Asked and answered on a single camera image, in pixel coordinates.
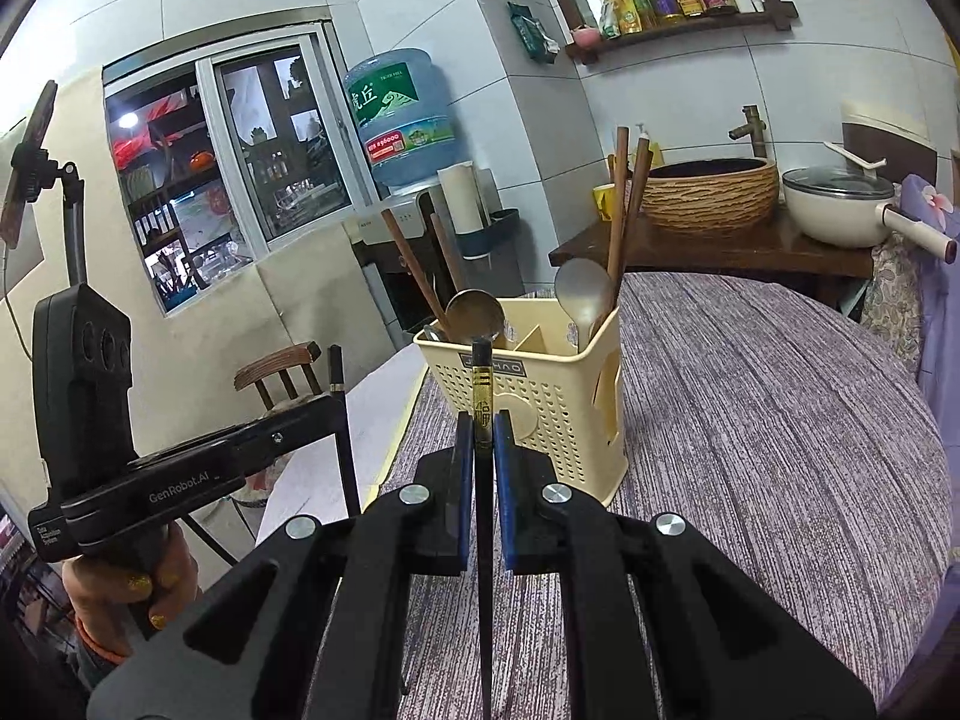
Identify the dark wooden counter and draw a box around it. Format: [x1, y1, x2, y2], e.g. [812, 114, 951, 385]
[550, 221, 877, 308]

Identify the brass faucet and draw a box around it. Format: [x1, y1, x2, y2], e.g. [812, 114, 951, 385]
[727, 105, 771, 160]

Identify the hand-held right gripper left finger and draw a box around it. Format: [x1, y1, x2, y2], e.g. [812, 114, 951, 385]
[88, 411, 475, 720]

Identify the wooden wall shelf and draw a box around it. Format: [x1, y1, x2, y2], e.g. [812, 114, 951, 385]
[520, 0, 800, 65]

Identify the green packet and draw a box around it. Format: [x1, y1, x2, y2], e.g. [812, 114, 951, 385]
[506, 1, 560, 65]

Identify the white rice paddle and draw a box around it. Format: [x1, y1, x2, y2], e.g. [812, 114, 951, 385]
[823, 141, 887, 170]

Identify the black phone stand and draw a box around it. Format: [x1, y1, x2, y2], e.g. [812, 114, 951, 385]
[15, 142, 87, 293]

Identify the grey-blue roll holder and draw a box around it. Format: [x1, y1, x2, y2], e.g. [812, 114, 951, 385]
[457, 208, 520, 260]

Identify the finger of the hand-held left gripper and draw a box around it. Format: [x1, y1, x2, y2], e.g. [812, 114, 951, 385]
[131, 392, 347, 482]

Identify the white paper roll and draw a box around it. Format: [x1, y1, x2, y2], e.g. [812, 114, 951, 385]
[437, 161, 490, 235]

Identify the brown woven basin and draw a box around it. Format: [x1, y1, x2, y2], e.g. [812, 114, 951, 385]
[641, 157, 781, 239]

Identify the white pan with glass lid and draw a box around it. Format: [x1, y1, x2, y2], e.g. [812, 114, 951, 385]
[782, 167, 959, 262]

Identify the white water dispenser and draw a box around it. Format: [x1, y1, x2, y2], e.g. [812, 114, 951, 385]
[349, 187, 526, 350]

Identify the yellow soap pump bottle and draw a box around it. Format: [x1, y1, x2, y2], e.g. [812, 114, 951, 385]
[632, 124, 665, 170]

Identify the blue water jug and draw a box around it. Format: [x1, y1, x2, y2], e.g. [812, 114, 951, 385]
[343, 49, 458, 192]

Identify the person's left hand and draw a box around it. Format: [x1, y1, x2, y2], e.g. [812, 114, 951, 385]
[61, 521, 200, 665]

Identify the wooden chair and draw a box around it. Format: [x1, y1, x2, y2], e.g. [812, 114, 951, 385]
[234, 343, 323, 412]

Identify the window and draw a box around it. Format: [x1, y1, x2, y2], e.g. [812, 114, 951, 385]
[103, 21, 355, 316]

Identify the purple woven tablecloth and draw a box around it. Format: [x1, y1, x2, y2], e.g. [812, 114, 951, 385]
[360, 270, 953, 720]

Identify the purple floral cloth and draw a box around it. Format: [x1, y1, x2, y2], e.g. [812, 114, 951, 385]
[859, 172, 960, 720]

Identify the white and brown rice cooker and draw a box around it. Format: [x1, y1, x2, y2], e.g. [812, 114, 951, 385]
[840, 99, 938, 188]

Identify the black chopstick with gold band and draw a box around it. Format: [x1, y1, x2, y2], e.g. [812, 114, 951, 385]
[471, 339, 496, 720]
[328, 345, 362, 520]

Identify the oval metal spoon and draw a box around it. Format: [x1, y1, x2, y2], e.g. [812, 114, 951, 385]
[555, 259, 617, 352]

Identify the cream perforated utensil holder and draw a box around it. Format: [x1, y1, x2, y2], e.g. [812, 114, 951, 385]
[412, 298, 629, 509]

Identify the smartphone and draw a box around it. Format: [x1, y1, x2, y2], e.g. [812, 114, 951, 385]
[0, 80, 59, 248]

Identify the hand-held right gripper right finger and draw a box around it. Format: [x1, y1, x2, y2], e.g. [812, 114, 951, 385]
[493, 409, 878, 720]

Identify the brown wooden chopstick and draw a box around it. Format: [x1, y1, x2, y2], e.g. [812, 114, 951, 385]
[379, 208, 453, 340]
[606, 126, 631, 299]
[589, 135, 653, 342]

